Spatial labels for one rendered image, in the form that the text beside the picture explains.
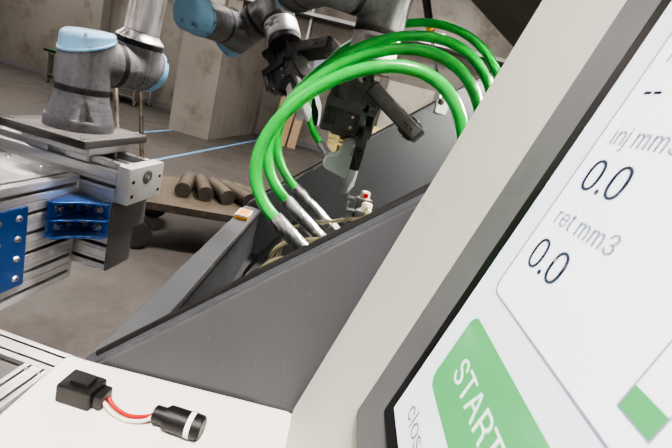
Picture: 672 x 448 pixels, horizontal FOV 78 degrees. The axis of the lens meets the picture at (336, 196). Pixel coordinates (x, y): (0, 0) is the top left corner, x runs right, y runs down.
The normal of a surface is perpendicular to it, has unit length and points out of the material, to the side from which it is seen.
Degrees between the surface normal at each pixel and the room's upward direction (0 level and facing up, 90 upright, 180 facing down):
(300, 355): 90
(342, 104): 90
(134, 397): 0
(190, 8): 90
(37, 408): 0
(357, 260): 90
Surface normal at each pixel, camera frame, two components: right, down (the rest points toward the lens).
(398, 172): -0.05, 0.23
